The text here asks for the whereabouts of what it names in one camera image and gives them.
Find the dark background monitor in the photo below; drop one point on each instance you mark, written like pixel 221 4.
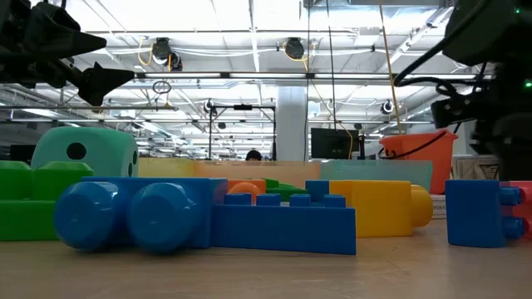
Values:
pixel 23 153

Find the dark green small brick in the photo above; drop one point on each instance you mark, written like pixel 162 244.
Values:
pixel 287 191

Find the large green two-stud block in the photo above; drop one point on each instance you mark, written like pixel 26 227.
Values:
pixel 25 207

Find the white structural column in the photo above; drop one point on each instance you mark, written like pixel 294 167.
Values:
pixel 291 124

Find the small blue two-stud block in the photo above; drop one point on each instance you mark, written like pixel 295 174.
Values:
pixel 474 212

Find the orange plastic bucket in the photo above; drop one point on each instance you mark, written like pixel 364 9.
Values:
pixel 432 166

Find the large blue two-stud block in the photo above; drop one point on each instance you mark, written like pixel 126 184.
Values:
pixel 162 216

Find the large orange one-stud block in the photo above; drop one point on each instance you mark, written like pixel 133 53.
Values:
pixel 245 187

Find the person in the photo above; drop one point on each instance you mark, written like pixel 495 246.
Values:
pixel 253 156

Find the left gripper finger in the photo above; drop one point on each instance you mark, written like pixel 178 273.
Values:
pixel 77 42
pixel 101 83

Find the black computer monitor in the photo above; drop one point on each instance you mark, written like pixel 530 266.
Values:
pixel 332 143

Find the translucent yellow bin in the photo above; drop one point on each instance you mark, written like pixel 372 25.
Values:
pixel 166 168

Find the black metal frame rig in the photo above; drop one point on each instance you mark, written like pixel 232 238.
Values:
pixel 210 133

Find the teal foam die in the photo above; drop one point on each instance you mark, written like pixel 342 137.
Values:
pixel 99 149

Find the translucent teal bin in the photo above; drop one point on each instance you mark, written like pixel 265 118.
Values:
pixel 374 170

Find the long linear light bar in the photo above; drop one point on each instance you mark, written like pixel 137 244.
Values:
pixel 266 75

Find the blue eight-stud brick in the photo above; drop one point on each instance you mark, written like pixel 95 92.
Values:
pixel 282 228

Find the red toy block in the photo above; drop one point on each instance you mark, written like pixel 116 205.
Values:
pixel 528 209

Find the large yellow one-stud block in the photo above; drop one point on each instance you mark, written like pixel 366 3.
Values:
pixel 374 207

